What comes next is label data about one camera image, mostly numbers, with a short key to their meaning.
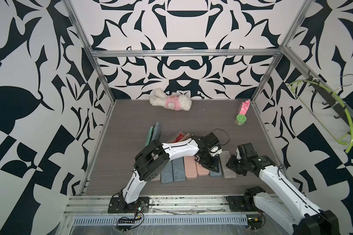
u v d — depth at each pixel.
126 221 0.73
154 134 0.92
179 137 0.97
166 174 0.82
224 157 0.87
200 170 0.81
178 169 0.83
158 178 0.79
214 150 0.76
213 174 0.81
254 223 0.71
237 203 0.74
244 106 1.04
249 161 0.60
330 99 0.59
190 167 0.83
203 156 0.73
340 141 0.56
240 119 1.03
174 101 1.08
